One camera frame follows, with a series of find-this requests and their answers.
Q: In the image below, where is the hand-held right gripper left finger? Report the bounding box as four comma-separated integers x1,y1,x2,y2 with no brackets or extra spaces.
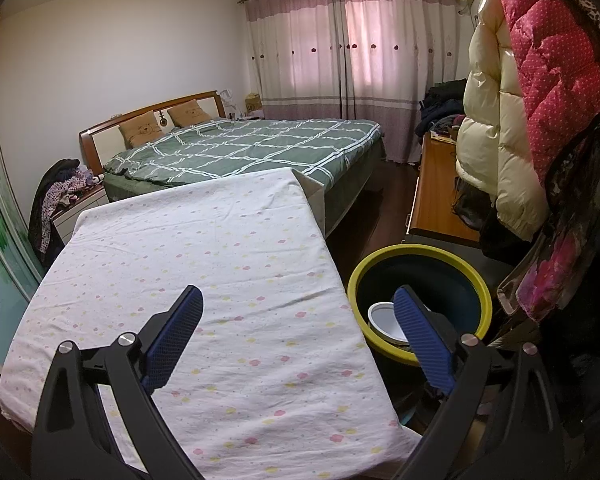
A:
30,285,204,480

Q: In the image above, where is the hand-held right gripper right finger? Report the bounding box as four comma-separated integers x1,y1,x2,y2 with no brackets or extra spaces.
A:
392,285,566,480

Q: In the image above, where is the paper cup with pink apple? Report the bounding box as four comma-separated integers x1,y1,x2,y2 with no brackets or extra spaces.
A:
367,301,412,347

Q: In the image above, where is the dark bin with yellow rim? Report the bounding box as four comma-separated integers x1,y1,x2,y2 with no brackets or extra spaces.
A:
347,244,493,411

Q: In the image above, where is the sliding wardrobe door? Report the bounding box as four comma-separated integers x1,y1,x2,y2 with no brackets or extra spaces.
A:
0,25,46,361

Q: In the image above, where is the white dotted tablecloth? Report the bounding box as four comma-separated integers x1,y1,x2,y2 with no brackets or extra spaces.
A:
0,167,423,473

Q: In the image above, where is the clothes heap on nightstand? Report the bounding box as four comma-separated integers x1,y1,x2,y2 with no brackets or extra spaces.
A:
28,158,106,266

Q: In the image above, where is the white nightstand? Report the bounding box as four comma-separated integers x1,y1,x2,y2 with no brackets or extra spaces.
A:
52,182,108,241

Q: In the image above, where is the floral cloth in clear bag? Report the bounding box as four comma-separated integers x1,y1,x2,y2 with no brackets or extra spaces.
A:
497,125,600,321

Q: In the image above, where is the wooden cabinet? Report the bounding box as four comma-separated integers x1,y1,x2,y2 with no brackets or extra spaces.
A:
405,132,481,246

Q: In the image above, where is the wooden bed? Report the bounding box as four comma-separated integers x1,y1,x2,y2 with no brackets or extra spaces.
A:
78,90,386,241

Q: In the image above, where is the green plaid blanket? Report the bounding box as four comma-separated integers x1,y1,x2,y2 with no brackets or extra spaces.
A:
102,119,382,186

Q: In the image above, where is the brown bear pillow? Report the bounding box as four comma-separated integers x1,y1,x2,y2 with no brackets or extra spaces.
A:
167,100,212,128
118,112,164,148

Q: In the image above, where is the cream puffer jacket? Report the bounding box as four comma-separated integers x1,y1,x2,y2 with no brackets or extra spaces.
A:
455,0,551,241

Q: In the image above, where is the pile of dark clothes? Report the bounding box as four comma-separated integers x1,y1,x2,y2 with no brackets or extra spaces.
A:
415,79,468,138

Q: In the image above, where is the red dotted quilted jacket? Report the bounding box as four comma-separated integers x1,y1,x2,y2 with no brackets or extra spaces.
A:
495,0,600,181

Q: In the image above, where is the pink and white curtain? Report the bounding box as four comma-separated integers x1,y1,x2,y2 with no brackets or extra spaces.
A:
242,0,476,163

